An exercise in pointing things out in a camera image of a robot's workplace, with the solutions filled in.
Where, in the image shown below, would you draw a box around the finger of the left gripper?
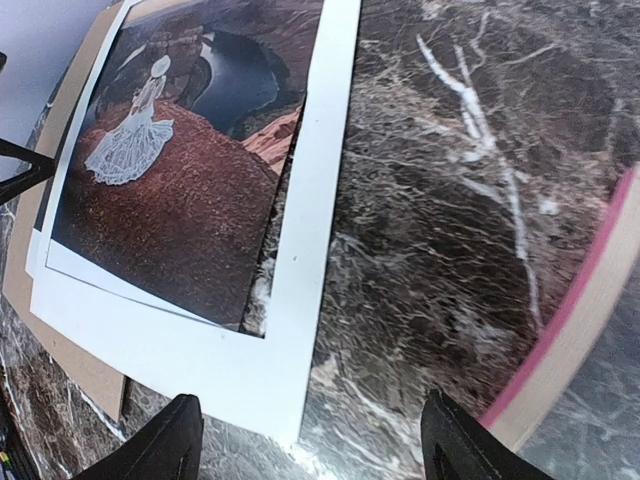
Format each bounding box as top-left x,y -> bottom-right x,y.
0,137 -> 59,205

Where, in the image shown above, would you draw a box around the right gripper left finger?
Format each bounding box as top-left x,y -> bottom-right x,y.
73,394 -> 204,480

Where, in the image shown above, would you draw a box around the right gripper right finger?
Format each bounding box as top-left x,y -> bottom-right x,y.
420,389 -> 551,480

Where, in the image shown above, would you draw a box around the white mat paper sheet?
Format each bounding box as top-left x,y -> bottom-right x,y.
44,1 -> 361,444

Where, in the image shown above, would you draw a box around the photo print white border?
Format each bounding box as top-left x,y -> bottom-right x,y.
45,1 -> 322,332

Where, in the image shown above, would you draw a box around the clear acrylic sheet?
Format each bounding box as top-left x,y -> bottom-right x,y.
519,268 -> 639,479

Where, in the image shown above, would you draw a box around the pink wooden picture frame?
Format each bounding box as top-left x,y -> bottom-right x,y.
480,166 -> 639,452

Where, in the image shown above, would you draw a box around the brown cardboard backing board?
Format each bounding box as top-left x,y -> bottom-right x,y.
2,1 -> 131,420

